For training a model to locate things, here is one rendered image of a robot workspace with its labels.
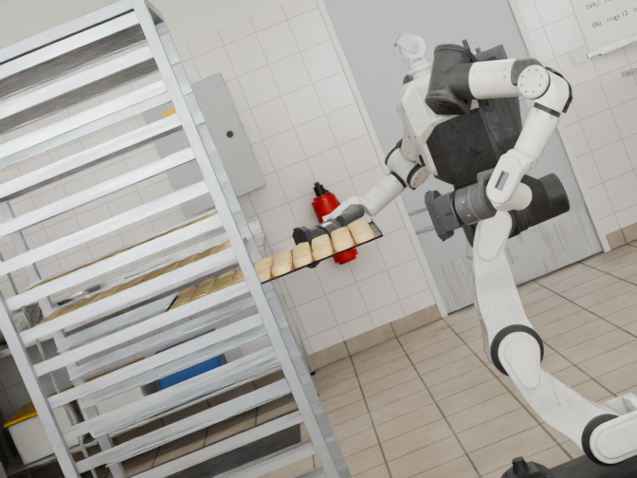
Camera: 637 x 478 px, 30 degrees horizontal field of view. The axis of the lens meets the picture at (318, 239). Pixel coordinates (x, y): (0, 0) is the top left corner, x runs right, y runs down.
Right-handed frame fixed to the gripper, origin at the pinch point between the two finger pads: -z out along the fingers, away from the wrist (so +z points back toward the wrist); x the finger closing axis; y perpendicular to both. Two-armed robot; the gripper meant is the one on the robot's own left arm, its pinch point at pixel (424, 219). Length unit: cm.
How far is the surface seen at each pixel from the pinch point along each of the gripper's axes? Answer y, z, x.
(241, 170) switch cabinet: -315, -252, 18
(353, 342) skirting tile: -342, -242, -103
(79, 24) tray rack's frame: 26, -55, 75
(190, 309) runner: 25, -58, 0
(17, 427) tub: -191, -370, -66
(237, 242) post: 18.6, -41.1, 11.4
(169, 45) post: -21, -65, 66
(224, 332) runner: 22, -53, -9
